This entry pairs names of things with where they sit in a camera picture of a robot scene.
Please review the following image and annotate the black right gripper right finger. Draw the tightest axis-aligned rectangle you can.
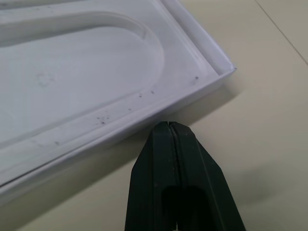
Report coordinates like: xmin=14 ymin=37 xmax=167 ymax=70
xmin=170 ymin=122 xmax=246 ymax=231

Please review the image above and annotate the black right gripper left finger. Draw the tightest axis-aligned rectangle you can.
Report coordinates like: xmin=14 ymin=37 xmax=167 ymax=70
xmin=125 ymin=121 xmax=179 ymax=231

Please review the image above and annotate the white box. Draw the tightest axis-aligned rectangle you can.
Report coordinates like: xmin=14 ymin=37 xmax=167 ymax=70
xmin=0 ymin=0 xmax=238 ymax=199

